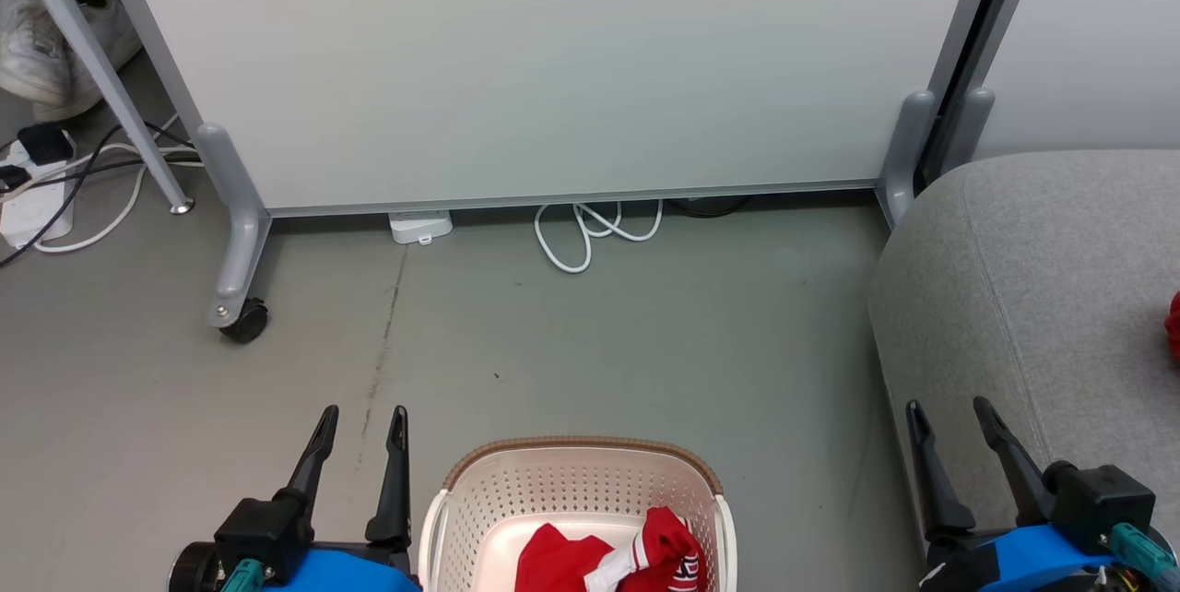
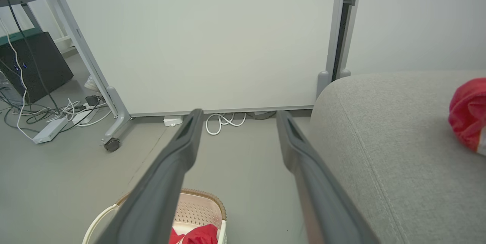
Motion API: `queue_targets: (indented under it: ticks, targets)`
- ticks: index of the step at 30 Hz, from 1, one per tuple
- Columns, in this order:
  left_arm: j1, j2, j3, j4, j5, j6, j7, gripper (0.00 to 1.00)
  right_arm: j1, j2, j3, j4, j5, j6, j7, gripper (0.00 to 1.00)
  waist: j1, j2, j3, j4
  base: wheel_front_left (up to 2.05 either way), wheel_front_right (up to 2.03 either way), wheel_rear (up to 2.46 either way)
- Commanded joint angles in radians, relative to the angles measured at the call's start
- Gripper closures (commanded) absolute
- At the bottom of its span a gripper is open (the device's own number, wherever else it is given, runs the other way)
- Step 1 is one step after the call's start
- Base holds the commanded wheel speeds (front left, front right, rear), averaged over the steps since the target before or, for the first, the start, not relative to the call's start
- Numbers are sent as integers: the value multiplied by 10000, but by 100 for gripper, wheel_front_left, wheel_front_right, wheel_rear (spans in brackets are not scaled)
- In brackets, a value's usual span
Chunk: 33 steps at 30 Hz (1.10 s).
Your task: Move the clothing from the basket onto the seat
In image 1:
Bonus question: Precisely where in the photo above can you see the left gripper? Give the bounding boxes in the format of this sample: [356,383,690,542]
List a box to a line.
[168,405,412,592]

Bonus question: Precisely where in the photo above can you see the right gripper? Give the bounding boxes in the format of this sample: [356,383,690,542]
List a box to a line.
[905,396,1056,592]

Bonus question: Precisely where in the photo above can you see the red jersey with white trim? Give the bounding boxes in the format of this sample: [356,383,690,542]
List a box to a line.
[514,506,709,592]

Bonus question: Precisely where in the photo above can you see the grey fabric sofa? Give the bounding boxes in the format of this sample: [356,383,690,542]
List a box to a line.
[867,148,1180,574]

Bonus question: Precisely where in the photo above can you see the black caster wheel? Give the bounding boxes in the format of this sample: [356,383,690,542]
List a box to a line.
[219,297,270,344]

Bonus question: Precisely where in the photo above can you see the cream perforated laundry basket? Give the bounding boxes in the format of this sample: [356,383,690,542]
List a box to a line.
[418,435,738,592]

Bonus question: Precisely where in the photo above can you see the white power adapter box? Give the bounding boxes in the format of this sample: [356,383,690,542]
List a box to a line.
[387,210,454,246]

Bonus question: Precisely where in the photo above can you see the grey partition foot with caster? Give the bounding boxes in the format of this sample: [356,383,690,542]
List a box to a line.
[195,122,273,330]

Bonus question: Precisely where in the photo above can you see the white power strip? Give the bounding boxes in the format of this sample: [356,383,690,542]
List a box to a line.
[0,140,77,250]

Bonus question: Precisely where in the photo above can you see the black plug adapter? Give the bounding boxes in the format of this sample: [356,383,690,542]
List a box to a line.
[17,124,75,164]

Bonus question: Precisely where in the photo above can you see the wide white partition panel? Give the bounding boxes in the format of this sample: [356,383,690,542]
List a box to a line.
[85,0,1015,219]

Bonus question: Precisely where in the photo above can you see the narrow white partition panel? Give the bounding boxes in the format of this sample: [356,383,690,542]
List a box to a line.
[954,0,1180,161]

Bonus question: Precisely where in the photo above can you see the grey metal table leg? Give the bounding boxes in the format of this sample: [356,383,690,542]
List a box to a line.
[0,0,196,215]

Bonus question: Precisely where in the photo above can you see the left teal cable connector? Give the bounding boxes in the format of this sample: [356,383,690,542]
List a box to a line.
[219,558,268,592]

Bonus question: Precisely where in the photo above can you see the teal cable connector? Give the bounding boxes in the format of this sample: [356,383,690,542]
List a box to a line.
[1109,523,1179,579]
[219,558,268,592]

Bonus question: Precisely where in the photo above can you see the right teal cable connector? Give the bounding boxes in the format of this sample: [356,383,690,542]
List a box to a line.
[1109,523,1179,579]

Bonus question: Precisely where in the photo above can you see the white coiled cable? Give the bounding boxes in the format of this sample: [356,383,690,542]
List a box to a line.
[535,198,665,275]

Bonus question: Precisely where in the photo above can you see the black cable under partition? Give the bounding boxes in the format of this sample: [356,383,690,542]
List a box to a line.
[666,195,752,219]

